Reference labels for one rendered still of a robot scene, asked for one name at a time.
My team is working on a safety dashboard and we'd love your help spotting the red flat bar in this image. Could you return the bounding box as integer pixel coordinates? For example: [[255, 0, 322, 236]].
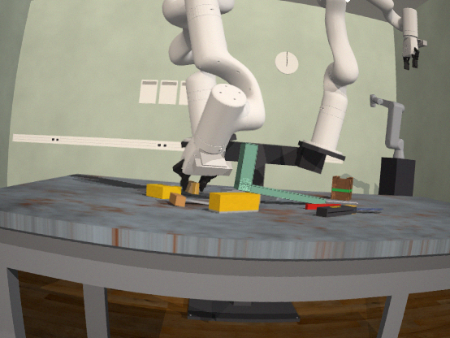
[[305, 204, 341, 210]]

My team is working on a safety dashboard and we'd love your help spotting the green l-shaped frame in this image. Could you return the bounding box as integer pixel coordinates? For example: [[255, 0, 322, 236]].
[[234, 143, 326, 204]]

